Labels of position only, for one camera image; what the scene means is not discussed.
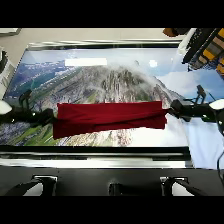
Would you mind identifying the white garment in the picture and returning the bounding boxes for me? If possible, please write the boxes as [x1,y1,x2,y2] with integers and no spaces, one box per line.
[177,29,198,56]

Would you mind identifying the pale blue garment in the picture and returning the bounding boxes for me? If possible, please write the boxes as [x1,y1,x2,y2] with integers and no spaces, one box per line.
[182,117,224,170]

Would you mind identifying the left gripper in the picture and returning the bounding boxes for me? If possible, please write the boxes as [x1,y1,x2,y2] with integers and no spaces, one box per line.
[35,108,58,127]

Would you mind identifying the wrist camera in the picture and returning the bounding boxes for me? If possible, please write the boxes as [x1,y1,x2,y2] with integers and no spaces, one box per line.
[194,84,208,105]
[18,89,34,108]

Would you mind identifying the black orange striped garment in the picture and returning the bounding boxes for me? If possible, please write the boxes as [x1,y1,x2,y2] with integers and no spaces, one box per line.
[181,27,224,80]

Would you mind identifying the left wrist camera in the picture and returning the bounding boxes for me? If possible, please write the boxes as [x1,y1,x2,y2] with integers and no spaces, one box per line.
[18,89,34,108]

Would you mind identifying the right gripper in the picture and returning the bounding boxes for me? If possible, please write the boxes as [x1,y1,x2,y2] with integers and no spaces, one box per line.
[167,99,185,120]

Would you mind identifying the silver frame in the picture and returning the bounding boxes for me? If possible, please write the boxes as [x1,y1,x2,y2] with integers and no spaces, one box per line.
[0,150,201,197]

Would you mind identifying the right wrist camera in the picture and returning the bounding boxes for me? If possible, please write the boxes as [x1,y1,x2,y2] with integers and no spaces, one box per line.
[194,84,208,105]

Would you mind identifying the brown garment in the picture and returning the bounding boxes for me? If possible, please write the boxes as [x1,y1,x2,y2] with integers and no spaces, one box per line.
[162,27,191,38]

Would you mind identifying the red garment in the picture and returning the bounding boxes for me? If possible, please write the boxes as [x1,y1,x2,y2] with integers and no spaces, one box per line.
[52,100,168,140]

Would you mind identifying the black cable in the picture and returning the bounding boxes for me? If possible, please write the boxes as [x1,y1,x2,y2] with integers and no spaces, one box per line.
[216,149,224,179]

